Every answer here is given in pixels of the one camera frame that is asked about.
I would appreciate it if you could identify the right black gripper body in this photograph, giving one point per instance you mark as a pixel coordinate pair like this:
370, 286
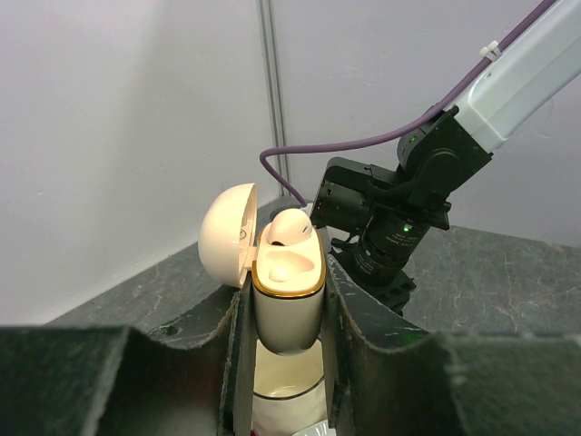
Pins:
347, 193

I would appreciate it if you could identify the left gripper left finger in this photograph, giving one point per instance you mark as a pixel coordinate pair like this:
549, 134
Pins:
191, 376

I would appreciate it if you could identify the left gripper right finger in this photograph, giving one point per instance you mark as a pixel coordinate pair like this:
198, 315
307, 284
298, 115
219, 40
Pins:
386, 376

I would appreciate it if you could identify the pink earbud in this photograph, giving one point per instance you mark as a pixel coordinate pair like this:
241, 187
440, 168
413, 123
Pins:
290, 227

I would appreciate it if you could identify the pink earbud charging case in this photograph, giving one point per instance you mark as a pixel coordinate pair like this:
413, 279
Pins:
287, 281

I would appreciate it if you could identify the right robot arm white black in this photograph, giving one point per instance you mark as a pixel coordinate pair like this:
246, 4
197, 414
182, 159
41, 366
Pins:
387, 213

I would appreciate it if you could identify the right aluminium frame post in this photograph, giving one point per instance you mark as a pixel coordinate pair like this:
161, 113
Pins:
271, 61

